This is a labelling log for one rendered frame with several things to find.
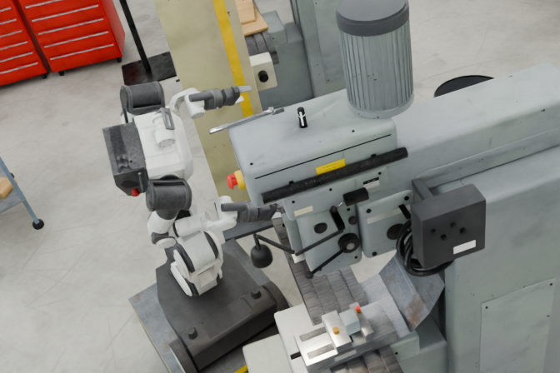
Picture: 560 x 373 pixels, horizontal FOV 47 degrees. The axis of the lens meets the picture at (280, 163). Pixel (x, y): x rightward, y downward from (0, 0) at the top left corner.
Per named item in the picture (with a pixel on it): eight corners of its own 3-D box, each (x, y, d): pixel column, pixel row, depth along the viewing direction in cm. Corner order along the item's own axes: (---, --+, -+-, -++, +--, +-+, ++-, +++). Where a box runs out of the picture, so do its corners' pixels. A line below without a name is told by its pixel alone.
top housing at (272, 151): (254, 212, 191) (242, 171, 181) (236, 161, 211) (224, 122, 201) (402, 164, 196) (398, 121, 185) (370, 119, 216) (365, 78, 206)
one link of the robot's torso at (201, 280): (177, 280, 323) (168, 245, 281) (211, 260, 329) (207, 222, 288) (192, 305, 317) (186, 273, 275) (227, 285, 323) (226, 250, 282)
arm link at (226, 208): (243, 226, 262) (217, 228, 257) (238, 203, 267) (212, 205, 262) (252, 213, 253) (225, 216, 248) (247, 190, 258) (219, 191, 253)
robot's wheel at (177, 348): (175, 360, 316) (163, 335, 304) (184, 354, 318) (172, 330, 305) (193, 388, 302) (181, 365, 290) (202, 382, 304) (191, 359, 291)
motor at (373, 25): (362, 127, 187) (349, 30, 167) (338, 93, 202) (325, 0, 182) (425, 106, 189) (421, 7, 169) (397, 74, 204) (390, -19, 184)
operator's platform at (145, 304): (150, 341, 378) (127, 299, 352) (247, 280, 399) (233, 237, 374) (210, 444, 322) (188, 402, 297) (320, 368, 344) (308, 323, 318)
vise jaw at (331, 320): (337, 353, 229) (336, 347, 227) (322, 321, 241) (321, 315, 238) (352, 347, 230) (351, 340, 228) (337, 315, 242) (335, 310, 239)
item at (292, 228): (295, 263, 225) (284, 221, 212) (292, 255, 228) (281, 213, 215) (305, 259, 225) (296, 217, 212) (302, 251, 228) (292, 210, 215)
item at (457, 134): (359, 215, 206) (352, 168, 194) (336, 173, 224) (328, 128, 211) (583, 140, 214) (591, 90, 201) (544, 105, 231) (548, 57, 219)
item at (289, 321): (302, 399, 248) (296, 382, 241) (277, 329, 275) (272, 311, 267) (421, 355, 253) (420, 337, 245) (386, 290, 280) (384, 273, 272)
